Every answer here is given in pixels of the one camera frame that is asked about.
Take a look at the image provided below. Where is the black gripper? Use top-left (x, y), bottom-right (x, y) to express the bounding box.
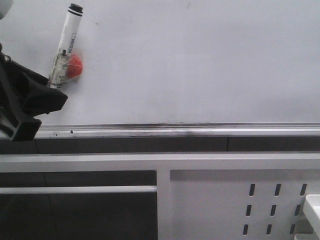
top-left (0, 43), bottom-right (68, 141)

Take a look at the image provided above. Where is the white whiteboard marker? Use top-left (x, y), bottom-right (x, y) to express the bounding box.
top-left (49, 3), bottom-right (83, 89)

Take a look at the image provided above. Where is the red round magnet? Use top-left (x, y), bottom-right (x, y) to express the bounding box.
top-left (66, 54), bottom-right (83, 79)

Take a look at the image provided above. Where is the white metal pegboard rack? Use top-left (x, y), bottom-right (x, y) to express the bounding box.
top-left (0, 152), bottom-right (320, 240)

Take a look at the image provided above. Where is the white plastic bin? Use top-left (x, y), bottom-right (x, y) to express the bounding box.
top-left (293, 194), bottom-right (320, 240)

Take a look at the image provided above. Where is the white whiteboard with aluminium frame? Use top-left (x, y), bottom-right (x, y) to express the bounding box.
top-left (0, 0), bottom-right (320, 140)

